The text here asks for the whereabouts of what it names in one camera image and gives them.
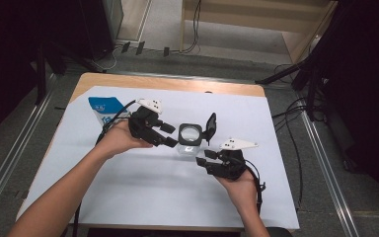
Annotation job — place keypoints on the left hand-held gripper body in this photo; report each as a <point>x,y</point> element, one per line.
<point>143,126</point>

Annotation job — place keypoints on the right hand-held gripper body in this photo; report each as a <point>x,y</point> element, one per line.
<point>228,168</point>

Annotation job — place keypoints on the clear jar with black lid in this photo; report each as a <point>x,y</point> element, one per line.
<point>190,149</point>

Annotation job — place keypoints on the blue and white bag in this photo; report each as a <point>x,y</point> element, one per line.
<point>103,104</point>

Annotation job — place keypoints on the person's right hand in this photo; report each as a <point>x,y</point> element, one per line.
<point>242,191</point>

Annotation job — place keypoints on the person's left hand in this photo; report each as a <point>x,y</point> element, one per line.
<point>118,140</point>

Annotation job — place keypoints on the white paper sheet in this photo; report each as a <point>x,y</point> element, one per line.
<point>164,194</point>

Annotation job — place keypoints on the wooden table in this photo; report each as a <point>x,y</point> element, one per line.
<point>95,80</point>

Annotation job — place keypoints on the small black block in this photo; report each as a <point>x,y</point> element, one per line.
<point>125,47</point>
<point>140,48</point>
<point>166,51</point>

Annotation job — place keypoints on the person's right leg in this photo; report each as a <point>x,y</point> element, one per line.
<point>280,232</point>

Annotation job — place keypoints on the dark cabinet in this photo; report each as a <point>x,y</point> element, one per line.
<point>95,29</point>

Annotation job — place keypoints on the black tripod stand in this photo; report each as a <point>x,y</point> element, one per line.
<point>311,92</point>

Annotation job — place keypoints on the black metal stand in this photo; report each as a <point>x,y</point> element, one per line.
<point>41,75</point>

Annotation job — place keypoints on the light wooden shelf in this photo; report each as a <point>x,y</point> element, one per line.
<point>243,21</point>

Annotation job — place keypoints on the dark curtain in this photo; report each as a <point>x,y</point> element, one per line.
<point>368,82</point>
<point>6,49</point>

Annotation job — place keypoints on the metal floor rail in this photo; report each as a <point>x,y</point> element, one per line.
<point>329,181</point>
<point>10,163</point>

